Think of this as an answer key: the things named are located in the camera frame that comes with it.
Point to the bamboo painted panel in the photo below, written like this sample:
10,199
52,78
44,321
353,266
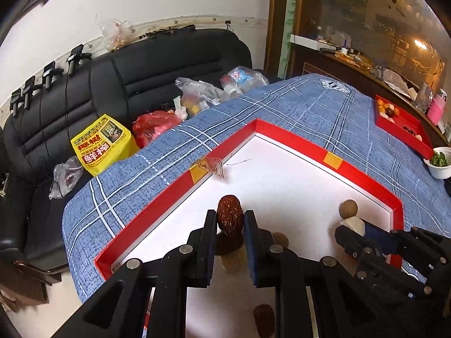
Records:
291,14

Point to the mixed produce heap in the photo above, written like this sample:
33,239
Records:
389,111

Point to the black handheld device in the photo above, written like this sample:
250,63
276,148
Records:
16,100
30,89
49,74
75,58

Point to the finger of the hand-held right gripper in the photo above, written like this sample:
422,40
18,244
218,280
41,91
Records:
382,239
347,239

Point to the wooden framed glass partition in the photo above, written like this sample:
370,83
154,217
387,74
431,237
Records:
352,7

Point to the white flat box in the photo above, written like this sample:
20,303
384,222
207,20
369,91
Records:
306,41

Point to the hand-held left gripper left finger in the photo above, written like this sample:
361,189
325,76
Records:
211,246

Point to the small brown round fruit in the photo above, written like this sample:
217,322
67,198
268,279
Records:
281,241

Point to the yellow printed bag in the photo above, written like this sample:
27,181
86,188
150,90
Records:
102,144

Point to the crumpled clear tape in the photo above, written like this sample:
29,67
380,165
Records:
211,167

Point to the black wall plug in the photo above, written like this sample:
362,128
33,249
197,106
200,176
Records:
229,25

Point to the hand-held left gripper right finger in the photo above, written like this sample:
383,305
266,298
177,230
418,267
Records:
252,250

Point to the large red shallow box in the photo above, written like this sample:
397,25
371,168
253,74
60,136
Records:
282,169

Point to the wooden sideboard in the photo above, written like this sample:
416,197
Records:
334,67

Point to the clear bag with blue packets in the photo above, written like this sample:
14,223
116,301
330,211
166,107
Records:
243,77

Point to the clear plastic pitcher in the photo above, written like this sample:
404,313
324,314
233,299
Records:
424,97

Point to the red plastic bag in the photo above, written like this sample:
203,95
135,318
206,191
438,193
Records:
156,125

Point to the translucent plastic bag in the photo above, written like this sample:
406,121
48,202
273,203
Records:
116,33

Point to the green leafy vegetables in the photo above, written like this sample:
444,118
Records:
440,158

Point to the black leather sofa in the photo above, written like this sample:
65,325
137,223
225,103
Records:
105,88

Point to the brown kiwi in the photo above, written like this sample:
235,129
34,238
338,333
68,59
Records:
348,208

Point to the white bowl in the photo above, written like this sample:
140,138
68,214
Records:
440,172

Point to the small red tray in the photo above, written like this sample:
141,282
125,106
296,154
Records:
405,132

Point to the pink thermos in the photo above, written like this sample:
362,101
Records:
437,111

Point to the clear plastic bag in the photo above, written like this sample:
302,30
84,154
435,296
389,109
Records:
67,179
396,79

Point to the clear bag with produce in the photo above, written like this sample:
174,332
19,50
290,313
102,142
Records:
197,97

